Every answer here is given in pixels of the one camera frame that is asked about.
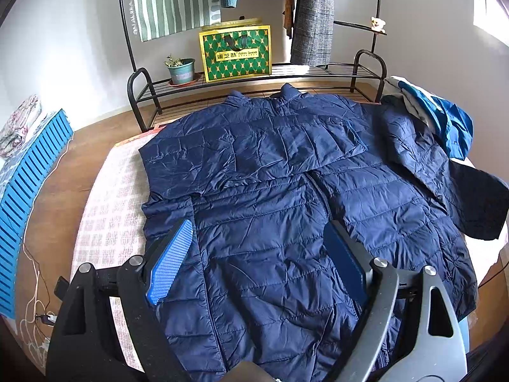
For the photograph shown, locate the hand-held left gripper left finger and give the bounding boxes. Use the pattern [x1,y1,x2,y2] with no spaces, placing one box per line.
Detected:
[47,218,195,382]

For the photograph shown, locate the navy quilted puffer jacket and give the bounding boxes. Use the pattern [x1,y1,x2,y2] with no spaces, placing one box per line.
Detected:
[139,83,509,382]

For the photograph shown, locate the grey plaid coat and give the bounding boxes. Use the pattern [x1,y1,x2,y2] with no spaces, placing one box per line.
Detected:
[290,0,337,67]

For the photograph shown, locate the floral patterned cloth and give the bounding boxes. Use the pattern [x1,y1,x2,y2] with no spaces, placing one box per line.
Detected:
[0,95,43,159]

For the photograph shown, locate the green striped towel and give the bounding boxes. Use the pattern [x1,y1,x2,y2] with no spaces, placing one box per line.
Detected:
[129,0,222,42]

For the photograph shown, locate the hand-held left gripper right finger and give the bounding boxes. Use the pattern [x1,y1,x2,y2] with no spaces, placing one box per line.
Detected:
[323,220,467,382]

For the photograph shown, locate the green and gold gift bag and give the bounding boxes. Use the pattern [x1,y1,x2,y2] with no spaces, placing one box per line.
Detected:
[199,18,273,83]

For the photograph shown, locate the brown patterned scarf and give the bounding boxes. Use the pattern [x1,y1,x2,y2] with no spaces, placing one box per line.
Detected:
[282,0,297,40]

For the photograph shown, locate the blue slatted plastic crate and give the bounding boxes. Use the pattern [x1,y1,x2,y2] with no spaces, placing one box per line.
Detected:
[0,108,75,320]

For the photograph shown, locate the blue and white clothes pile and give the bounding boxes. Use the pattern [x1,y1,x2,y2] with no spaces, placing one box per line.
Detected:
[384,75,475,160]

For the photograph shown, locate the small potted plant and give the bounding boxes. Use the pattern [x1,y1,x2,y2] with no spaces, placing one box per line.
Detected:
[164,54,198,87]

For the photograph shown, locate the black metal clothes rack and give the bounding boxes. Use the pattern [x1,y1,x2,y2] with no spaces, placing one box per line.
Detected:
[115,0,392,133]

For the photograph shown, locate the pink patterned mat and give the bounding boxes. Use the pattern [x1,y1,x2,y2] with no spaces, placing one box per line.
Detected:
[71,125,192,372]

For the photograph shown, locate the white cable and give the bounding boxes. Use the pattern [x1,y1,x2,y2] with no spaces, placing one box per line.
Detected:
[16,243,56,367]

